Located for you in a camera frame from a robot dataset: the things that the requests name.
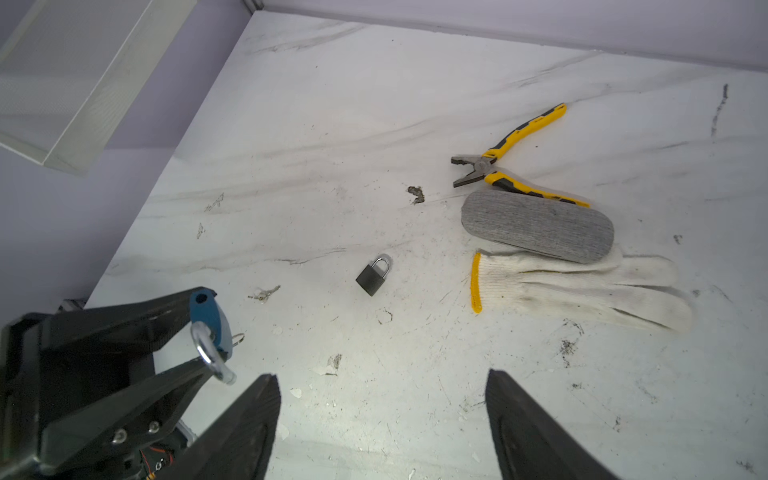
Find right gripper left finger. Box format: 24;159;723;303
158;374;281;479

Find yellow black pliers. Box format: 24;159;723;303
450;102;592;208

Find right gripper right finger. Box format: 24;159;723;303
485;369;616;479

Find white yellow-cuffed work glove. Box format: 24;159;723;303
470;246;694;332

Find blue padlock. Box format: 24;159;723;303
189;287;237;385

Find black padlock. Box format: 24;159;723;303
356;254;393;297

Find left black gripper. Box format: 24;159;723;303
1;287;216;479

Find grey oval felt case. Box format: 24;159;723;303
461;190;615;264

